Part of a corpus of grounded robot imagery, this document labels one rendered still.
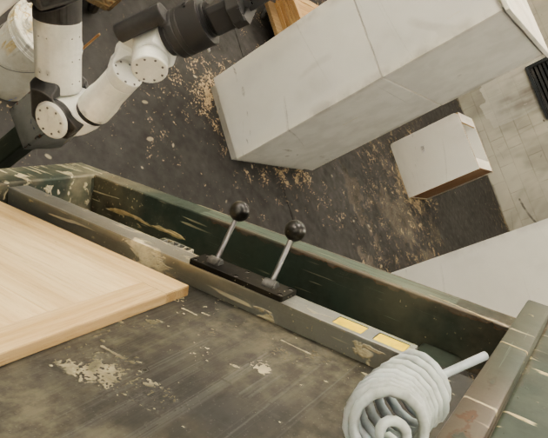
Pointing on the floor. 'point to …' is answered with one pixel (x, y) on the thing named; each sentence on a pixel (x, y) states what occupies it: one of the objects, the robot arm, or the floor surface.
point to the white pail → (12, 56)
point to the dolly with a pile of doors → (285, 12)
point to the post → (4, 152)
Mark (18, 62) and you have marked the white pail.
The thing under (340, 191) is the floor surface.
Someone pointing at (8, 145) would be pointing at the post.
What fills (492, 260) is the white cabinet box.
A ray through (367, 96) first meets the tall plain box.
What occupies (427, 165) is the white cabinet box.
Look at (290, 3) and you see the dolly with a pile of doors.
